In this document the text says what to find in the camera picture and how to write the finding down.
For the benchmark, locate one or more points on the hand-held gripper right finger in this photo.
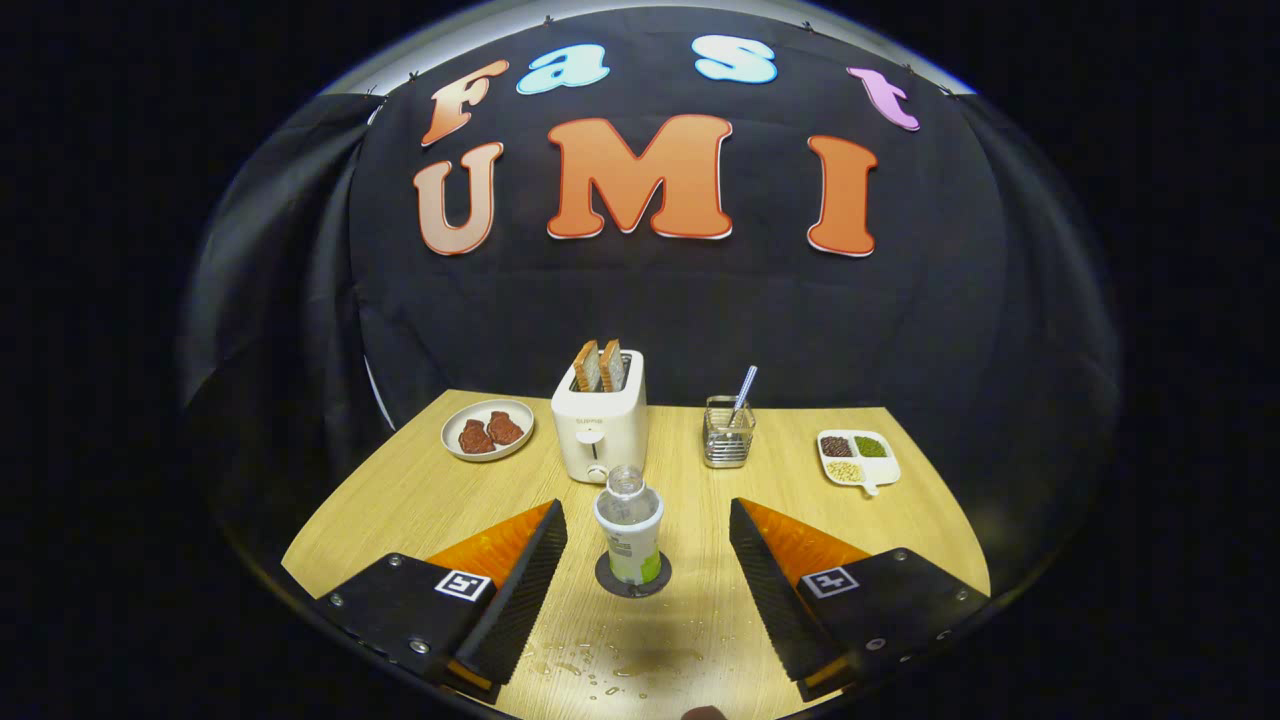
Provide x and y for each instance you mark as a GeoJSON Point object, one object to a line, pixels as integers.
{"type": "Point", "coordinates": [775, 600]}

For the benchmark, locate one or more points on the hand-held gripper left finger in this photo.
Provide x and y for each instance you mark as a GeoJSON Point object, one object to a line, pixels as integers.
{"type": "Point", "coordinates": [520, 600]}

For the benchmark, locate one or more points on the dark round coaster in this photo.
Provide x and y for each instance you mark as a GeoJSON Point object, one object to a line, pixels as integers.
{"type": "Point", "coordinates": [606, 582]}

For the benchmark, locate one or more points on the clear plastic juice bottle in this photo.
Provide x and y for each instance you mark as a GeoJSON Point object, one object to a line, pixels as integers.
{"type": "Point", "coordinates": [630, 540]}

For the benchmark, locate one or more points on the wooden table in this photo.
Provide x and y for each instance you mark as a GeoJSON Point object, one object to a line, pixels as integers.
{"type": "Point", "coordinates": [690, 520]}

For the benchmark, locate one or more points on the white round plate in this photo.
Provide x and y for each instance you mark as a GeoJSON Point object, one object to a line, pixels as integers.
{"type": "Point", "coordinates": [512, 452]}

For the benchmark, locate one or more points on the white divided bean dish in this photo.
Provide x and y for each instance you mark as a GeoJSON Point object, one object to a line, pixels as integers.
{"type": "Point", "coordinates": [858, 458]}

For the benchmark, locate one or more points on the brown meat piece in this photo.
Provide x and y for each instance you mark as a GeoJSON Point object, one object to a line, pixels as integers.
{"type": "Point", "coordinates": [475, 437]}
{"type": "Point", "coordinates": [505, 428]}

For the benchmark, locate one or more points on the white toaster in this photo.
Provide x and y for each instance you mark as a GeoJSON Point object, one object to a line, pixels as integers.
{"type": "Point", "coordinates": [600, 435]}

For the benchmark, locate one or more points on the white spoon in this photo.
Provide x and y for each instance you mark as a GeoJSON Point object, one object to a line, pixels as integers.
{"type": "Point", "coordinates": [746, 385]}

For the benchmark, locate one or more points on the toast slice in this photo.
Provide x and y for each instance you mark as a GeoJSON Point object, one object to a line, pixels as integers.
{"type": "Point", "coordinates": [587, 367]}
{"type": "Point", "coordinates": [612, 366]}

